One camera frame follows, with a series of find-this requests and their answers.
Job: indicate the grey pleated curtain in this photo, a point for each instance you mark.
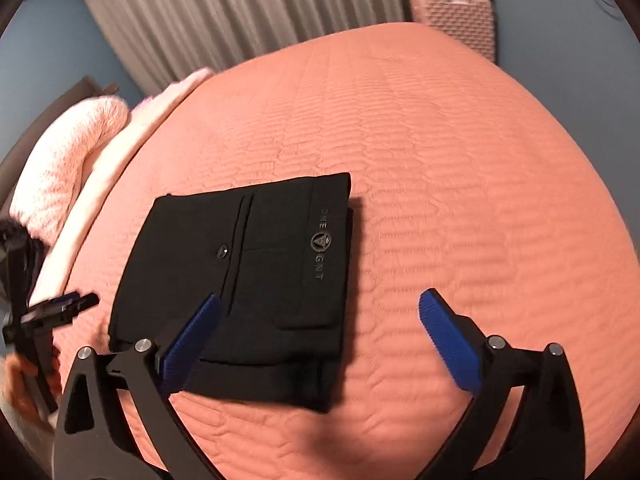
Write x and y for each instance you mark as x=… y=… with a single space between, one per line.
x=225 y=10

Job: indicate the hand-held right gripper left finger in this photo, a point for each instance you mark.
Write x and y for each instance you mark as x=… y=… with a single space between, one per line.
x=187 y=345

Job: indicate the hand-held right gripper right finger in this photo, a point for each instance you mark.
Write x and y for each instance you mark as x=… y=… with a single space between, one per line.
x=450 y=342

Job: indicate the pink hard suitcase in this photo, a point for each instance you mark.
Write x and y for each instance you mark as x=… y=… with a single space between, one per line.
x=455 y=20

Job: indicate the grey headboard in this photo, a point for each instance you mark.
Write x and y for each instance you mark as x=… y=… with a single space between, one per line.
x=87 y=87

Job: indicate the black pants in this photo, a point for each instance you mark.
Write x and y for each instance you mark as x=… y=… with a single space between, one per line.
x=270 y=260

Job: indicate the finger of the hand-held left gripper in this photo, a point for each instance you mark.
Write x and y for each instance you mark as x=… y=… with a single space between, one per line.
x=62 y=304

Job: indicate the pink quilted bed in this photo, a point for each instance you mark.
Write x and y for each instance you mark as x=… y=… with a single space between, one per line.
x=425 y=160

